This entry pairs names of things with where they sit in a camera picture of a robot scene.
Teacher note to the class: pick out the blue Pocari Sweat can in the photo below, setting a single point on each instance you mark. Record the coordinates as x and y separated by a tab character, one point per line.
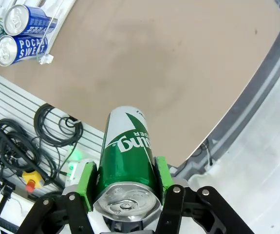
25	50
32	22

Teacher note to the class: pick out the grey table frame rail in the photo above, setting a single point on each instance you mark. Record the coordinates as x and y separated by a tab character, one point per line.
264	73

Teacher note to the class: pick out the clear can dispenser rack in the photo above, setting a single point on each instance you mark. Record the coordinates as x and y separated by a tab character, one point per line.
46	59

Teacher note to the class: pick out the white box with green light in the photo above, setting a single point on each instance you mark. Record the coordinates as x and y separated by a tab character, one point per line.
75	162

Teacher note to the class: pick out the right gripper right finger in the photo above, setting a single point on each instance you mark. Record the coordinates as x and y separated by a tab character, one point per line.
164	178

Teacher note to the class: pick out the aluminium slotted base plate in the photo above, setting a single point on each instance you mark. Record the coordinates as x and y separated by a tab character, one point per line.
20	97

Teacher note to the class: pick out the yellow emergency stop button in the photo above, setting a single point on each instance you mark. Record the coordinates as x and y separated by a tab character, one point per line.
32	178

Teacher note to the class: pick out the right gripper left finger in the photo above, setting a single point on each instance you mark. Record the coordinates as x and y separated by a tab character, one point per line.
87	185

